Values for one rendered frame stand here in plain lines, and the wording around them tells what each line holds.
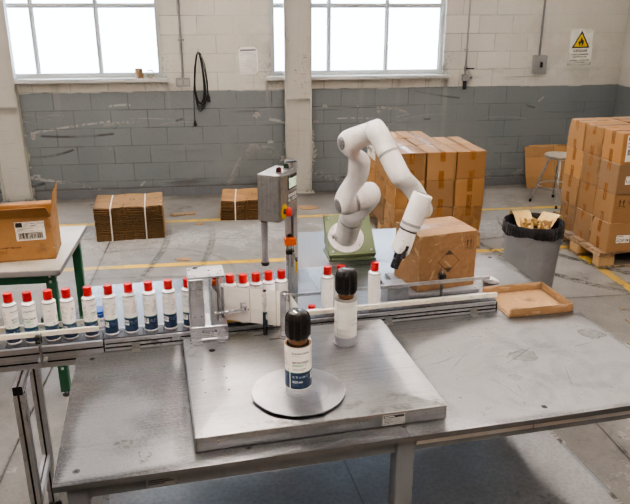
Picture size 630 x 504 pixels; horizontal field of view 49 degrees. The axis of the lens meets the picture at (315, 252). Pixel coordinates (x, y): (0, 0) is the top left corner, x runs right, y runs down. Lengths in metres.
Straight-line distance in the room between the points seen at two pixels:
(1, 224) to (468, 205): 3.97
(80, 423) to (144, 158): 6.07
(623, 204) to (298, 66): 3.83
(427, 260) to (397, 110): 5.30
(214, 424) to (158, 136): 6.22
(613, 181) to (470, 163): 1.18
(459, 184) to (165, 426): 4.47
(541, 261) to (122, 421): 3.55
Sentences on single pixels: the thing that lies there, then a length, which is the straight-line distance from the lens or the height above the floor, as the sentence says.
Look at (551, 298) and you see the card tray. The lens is 3.33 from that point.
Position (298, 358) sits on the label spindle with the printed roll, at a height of 1.03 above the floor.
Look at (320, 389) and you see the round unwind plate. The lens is 2.33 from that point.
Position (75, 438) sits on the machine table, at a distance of 2.33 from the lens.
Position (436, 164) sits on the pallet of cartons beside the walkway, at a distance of 6.19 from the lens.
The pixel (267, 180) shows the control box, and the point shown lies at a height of 1.45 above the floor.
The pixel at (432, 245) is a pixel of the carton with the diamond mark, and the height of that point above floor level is 1.07.
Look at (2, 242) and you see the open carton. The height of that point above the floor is 0.89.
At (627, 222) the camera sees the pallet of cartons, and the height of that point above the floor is 0.40.
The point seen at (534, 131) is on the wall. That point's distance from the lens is 8.98.
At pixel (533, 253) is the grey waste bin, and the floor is 0.43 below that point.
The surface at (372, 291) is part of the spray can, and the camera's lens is 2.90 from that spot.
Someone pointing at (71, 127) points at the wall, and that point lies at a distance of 8.29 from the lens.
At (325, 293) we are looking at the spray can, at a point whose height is 0.97.
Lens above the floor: 2.08
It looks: 19 degrees down
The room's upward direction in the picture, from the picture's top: straight up
